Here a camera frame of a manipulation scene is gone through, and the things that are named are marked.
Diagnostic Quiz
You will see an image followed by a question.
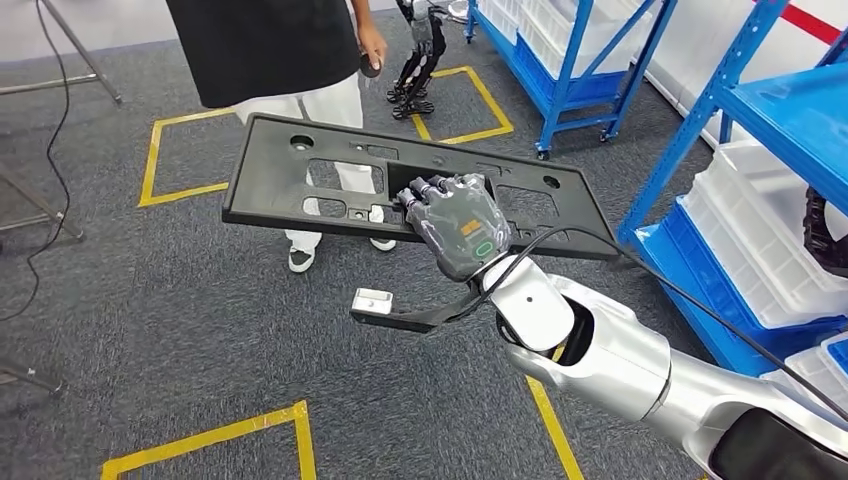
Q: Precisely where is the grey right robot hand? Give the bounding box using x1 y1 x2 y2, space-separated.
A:
396 173 513 285

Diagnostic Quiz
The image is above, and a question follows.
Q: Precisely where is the person's left hand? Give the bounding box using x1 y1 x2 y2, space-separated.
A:
356 23 389 73

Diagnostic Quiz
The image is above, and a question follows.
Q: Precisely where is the black plastic plate frame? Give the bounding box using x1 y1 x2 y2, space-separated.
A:
221 113 621 261

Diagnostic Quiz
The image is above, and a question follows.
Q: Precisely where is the blue wheeled shelf cart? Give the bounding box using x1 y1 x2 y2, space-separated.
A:
463 0 678 162

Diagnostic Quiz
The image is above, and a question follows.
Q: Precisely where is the blue steel shelf rack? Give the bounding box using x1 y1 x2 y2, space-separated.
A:
616 0 848 399

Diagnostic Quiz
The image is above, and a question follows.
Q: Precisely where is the black part in crate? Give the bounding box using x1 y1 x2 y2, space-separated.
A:
802 185 848 278

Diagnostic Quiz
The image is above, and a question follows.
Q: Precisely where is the standing black humanoid robot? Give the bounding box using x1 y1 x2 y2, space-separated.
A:
386 0 448 122

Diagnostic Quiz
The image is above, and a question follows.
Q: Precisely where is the person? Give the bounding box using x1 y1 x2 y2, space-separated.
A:
165 0 399 274

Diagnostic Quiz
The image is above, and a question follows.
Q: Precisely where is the small white cart crate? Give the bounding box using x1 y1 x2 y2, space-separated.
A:
476 0 525 42

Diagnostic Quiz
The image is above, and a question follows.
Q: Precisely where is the yellow floor tape marking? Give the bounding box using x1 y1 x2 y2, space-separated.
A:
137 107 234 209
410 64 515 146
100 399 318 480
526 344 586 480

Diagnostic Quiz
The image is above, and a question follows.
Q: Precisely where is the blue cart crate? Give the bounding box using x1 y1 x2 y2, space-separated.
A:
513 33 629 102

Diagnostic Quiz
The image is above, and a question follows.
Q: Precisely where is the large white cart crate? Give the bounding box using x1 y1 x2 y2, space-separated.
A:
518 0 654 79

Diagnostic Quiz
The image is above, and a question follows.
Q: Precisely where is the red barrier belt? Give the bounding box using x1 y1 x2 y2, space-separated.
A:
751 0 848 46

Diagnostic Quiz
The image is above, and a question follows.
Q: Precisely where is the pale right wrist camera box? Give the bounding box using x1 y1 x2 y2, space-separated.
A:
351 288 395 317

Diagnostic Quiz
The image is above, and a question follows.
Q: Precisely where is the black floor cable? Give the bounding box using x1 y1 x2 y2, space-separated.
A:
0 0 73 324

